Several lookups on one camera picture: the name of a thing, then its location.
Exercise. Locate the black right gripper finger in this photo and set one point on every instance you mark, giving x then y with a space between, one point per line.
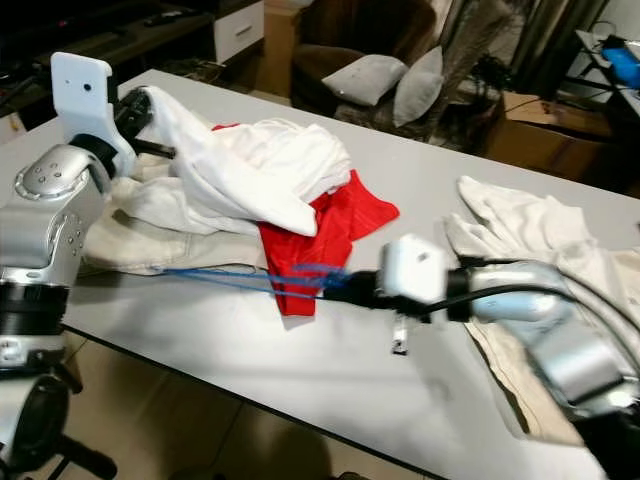
340 296
337 278

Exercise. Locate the plain white shirt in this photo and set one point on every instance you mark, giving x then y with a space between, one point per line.
240 165

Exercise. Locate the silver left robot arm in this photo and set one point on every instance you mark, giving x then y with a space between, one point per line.
50 230

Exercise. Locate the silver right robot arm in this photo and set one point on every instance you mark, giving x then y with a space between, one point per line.
580 360

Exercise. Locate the red garment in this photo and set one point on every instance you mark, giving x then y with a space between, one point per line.
310 260

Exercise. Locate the dark sideboard white drawer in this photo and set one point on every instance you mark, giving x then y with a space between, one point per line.
100 40

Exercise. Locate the beige cloth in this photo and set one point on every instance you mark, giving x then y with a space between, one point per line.
520 380
160 250

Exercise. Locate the grey square pillow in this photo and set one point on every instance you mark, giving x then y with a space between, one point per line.
365 80

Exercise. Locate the grey narrow pillow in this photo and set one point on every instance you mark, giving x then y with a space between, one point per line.
420 88

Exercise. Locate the dark brown armchair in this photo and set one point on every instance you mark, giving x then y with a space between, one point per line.
335 30

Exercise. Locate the brown cardboard box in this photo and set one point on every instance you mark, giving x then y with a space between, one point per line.
550 135

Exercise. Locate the brown patterned curtain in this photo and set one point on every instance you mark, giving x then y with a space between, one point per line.
470 50

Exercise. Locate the black metal stand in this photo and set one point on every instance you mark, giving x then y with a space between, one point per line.
595 60

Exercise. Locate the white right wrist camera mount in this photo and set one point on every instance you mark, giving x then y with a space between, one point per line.
415 270

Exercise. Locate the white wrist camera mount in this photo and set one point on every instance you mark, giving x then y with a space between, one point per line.
82 95
415 270

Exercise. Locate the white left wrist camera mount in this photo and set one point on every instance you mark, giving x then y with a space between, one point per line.
82 95

